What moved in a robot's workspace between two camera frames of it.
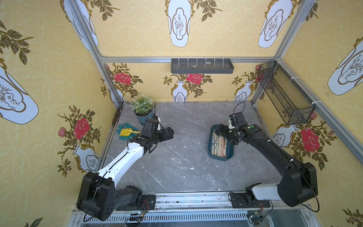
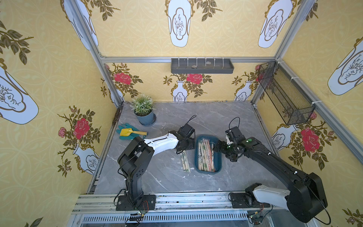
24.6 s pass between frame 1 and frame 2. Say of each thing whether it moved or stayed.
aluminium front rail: stayed
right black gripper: moved
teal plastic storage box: moved
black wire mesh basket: stayed
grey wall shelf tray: stayed
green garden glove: stayed
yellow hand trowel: stayed
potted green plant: stayed
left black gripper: moved
